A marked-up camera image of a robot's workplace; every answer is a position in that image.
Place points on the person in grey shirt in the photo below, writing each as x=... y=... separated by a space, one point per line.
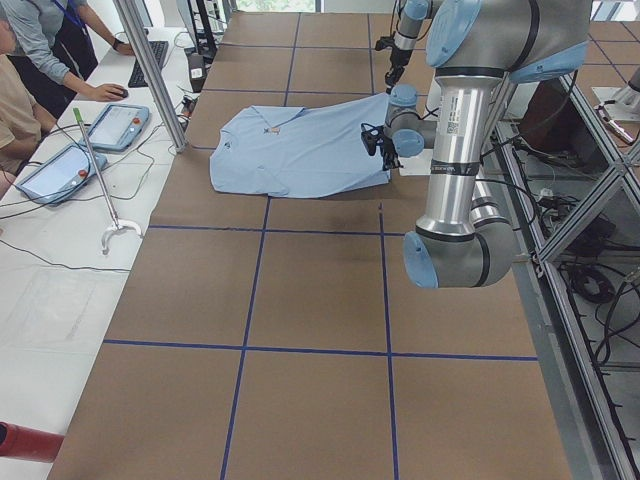
x=54 y=54

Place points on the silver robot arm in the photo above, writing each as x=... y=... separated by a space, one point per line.
x=473 y=47
x=403 y=36

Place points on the aluminium frame rack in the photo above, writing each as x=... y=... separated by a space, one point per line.
x=573 y=190

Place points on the light blue t-shirt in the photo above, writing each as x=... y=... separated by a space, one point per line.
x=298 y=152

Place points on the near teach pendant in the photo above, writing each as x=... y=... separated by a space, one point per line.
x=59 y=178

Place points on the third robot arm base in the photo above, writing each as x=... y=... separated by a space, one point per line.
x=619 y=103

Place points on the far teach pendant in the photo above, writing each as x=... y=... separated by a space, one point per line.
x=117 y=126

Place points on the teach pendant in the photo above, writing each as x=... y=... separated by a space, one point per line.
x=59 y=178
x=117 y=126

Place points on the aluminium frame post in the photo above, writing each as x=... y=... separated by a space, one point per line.
x=134 y=30

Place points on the grabber reach stick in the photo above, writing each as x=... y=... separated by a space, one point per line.
x=117 y=225

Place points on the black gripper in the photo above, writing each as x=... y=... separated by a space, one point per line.
x=388 y=152
x=398 y=58

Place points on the red fire extinguisher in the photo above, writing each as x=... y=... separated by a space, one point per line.
x=22 y=443

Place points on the black box with label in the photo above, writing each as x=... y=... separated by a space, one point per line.
x=197 y=72

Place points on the person in beige shirt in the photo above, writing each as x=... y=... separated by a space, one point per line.
x=24 y=122

